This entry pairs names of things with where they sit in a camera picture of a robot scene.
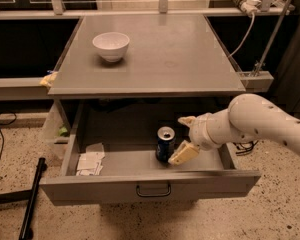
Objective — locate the blue pepsi can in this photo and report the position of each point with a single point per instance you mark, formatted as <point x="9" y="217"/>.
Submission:
<point x="165" y="143"/>

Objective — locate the clear plastic bin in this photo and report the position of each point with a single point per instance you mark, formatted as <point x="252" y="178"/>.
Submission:
<point x="54" y="133"/>

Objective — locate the white power strip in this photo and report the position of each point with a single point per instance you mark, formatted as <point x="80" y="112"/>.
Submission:
<point x="249" y="7"/>

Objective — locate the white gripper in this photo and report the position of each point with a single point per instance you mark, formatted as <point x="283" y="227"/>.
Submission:
<point x="199" y="130"/>

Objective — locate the grey open top drawer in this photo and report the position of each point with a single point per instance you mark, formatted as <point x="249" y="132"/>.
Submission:
<point x="128" y="132"/>

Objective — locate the tangled black cables box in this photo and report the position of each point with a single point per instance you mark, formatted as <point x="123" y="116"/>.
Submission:
<point x="245" y="148"/>

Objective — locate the black pole stand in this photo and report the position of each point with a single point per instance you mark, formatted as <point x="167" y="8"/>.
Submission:
<point x="30" y="195"/>

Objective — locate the black metal drawer handle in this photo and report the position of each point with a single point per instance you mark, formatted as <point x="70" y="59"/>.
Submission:
<point x="153" y="192"/>

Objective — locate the white paper packets pile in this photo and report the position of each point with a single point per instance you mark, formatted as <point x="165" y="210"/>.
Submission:
<point x="90" y="162"/>

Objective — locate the white ceramic bowl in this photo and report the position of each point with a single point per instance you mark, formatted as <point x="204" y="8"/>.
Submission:
<point x="111" y="46"/>

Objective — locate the grey counter cabinet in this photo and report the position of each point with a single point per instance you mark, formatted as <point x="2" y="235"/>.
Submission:
<point x="168" y="55"/>

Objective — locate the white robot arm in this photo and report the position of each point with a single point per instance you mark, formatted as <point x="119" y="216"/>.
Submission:
<point x="249" y="117"/>

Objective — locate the grey metal rail frame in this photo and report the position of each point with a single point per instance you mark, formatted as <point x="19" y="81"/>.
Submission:
<point x="140" y="4"/>

